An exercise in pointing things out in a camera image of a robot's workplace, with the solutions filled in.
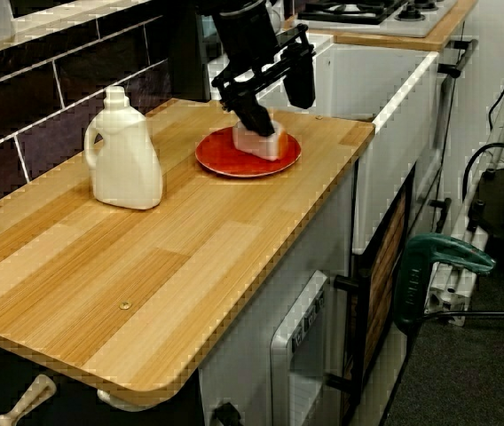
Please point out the dark tile backsplash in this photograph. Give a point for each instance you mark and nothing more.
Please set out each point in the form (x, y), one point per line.
(34, 102)

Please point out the white knob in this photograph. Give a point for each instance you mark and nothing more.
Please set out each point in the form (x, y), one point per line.
(119, 399)

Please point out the light grey toy faucet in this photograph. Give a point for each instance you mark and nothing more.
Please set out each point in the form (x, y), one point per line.
(275, 15)

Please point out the white toy sink unit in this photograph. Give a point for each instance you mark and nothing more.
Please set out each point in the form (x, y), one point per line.
(367, 89)

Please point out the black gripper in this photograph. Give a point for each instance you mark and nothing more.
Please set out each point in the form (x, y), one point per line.
(274, 60)

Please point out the grey white dispenser panel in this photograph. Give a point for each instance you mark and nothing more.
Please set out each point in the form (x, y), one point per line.
(281, 355)

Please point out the black framed oven door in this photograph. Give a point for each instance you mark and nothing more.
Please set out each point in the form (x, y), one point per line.
(385, 266)

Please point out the dark grey upright panel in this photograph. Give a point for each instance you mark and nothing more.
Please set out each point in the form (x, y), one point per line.
(185, 66)

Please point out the red round plate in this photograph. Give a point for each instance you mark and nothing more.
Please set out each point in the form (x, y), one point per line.
(216, 155)

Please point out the aluminium frame rail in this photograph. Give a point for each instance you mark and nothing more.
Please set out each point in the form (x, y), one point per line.
(449, 293)

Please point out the cream shelf ledge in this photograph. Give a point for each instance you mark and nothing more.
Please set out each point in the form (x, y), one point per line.
(57, 26)

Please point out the salmon sushi toy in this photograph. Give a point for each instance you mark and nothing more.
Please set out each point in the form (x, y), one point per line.
(256, 146)

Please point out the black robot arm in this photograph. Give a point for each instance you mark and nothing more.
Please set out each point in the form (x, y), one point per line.
(243, 31)

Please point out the toy stove top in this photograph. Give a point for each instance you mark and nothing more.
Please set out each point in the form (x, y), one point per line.
(411, 26)

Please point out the white plastic jug bottle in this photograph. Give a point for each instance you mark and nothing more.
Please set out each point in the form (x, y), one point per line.
(123, 168)

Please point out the white kitchen cabinet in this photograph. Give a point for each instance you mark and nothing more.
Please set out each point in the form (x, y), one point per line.
(252, 337)

